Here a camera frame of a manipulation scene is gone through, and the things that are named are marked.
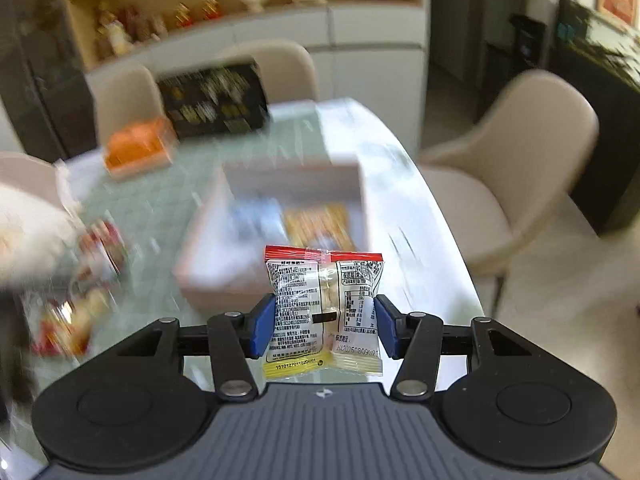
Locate row of figurines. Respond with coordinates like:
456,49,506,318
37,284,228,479
94,0,223,58

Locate black appliance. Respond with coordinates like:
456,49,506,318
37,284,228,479
507,12,547,73

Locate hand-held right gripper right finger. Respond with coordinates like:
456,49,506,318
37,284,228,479
374,294,533,401

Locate white display cabinet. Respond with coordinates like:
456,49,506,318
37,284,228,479
55,0,433,148

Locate orange box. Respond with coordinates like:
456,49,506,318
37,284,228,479
103,116,180,180

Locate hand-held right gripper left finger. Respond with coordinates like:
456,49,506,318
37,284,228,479
117,293,276,402

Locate dark side cabinet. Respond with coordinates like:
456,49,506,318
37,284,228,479
547,0,640,236

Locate white plastic bag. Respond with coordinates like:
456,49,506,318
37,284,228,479
0,160,83,291

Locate orange snack packet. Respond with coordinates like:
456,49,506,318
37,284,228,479
284,203,357,252

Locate black gift box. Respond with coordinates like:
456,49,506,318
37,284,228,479
156,60,273,141

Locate blue snack packet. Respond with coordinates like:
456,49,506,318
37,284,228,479
227,199,288,256

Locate white snack packet red top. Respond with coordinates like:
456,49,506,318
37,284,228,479
262,245,385,380

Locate white cardboard box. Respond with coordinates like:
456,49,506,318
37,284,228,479
172,160,377,313

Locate beige dining chair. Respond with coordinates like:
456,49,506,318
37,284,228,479
212,40,321,106
417,69,601,311
86,63,168,153

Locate pile of red snack packets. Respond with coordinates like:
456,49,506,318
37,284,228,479
30,220,132,358

